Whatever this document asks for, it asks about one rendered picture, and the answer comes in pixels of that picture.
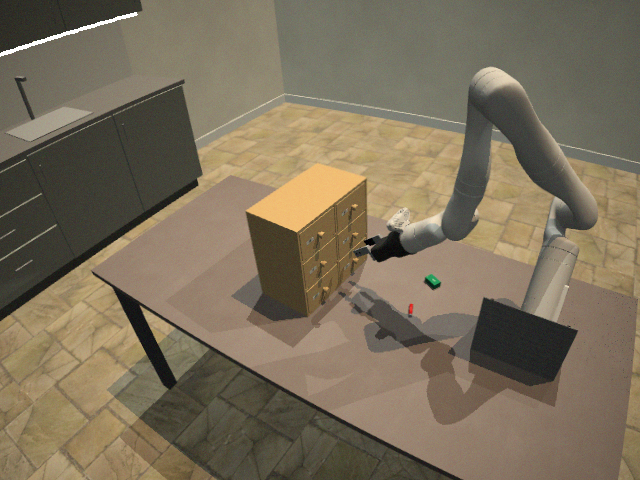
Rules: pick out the small brown wooden chest of drawers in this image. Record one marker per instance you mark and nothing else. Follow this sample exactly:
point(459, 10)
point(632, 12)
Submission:
point(275, 222)

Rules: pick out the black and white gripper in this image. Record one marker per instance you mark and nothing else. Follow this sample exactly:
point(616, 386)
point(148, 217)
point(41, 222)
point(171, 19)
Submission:
point(396, 244)

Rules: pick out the wooden drawer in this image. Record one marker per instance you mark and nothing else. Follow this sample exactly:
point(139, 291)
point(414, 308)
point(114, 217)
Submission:
point(347, 236)
point(347, 208)
point(317, 233)
point(327, 283)
point(320, 262)
point(349, 262)

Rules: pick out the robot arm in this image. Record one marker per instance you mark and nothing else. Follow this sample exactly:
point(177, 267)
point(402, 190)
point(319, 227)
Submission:
point(495, 96)

